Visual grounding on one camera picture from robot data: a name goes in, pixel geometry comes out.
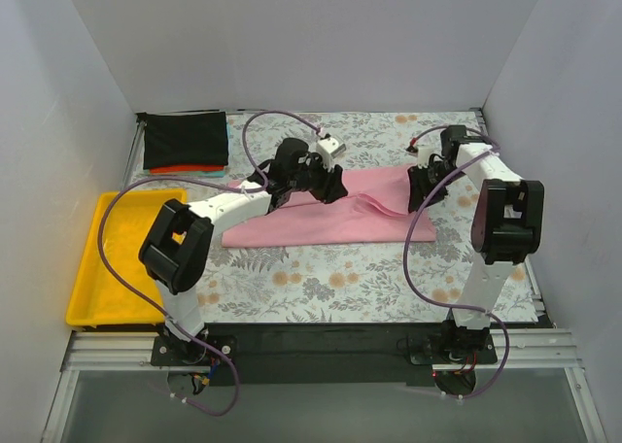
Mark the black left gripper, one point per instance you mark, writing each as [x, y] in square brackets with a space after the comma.
[320, 181]

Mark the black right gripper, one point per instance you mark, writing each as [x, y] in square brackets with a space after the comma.
[423, 187]

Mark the pink t shirt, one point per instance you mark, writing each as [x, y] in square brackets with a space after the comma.
[374, 211]

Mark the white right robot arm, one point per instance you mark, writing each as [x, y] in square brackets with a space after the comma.
[505, 230]

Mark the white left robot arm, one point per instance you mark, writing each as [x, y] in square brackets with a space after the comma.
[177, 246]

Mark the floral patterned table mat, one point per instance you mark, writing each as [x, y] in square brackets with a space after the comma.
[349, 283]

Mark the black folded t shirt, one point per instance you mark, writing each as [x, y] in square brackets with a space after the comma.
[194, 139]

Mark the red folded t shirt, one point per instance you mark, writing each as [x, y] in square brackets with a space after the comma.
[183, 168]

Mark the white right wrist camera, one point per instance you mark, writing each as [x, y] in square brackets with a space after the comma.
[425, 155]

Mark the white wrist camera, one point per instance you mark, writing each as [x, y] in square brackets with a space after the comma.
[425, 155]
[329, 148]

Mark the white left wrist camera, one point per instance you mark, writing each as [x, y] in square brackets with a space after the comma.
[329, 148]

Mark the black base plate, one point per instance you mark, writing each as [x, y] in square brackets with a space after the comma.
[301, 353]

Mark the aluminium frame rail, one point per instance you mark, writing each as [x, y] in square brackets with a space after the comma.
[94, 351]

